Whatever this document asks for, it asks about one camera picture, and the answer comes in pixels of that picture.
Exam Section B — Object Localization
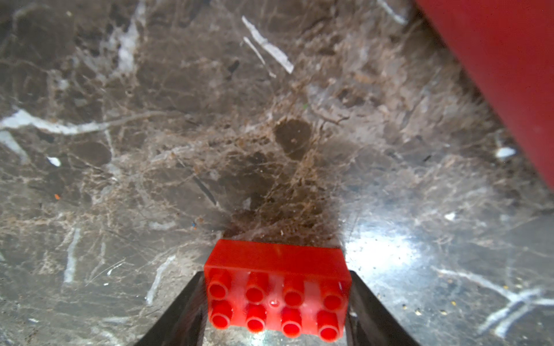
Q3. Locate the red and steel toaster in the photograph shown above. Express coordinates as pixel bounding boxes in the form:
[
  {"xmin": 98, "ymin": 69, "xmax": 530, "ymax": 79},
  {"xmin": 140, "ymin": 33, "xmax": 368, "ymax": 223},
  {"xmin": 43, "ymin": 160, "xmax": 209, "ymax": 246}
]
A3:
[{"xmin": 417, "ymin": 0, "xmax": 553, "ymax": 187}]

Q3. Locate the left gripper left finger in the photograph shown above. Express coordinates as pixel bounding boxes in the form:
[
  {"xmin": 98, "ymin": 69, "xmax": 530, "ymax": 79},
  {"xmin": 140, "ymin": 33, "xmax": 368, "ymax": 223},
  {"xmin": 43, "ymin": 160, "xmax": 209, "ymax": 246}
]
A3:
[{"xmin": 134, "ymin": 271, "xmax": 208, "ymax": 346}]

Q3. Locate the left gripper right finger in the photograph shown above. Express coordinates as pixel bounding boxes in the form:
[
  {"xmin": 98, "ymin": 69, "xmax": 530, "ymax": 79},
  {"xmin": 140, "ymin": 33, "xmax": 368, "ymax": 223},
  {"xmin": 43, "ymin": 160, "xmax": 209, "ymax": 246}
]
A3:
[{"xmin": 345, "ymin": 270, "xmax": 420, "ymax": 346}]

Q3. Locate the red lego brick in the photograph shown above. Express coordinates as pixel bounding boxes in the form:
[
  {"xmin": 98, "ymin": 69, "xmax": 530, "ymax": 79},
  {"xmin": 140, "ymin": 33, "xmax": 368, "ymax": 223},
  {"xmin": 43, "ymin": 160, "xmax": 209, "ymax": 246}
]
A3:
[{"xmin": 203, "ymin": 239, "xmax": 352, "ymax": 343}]

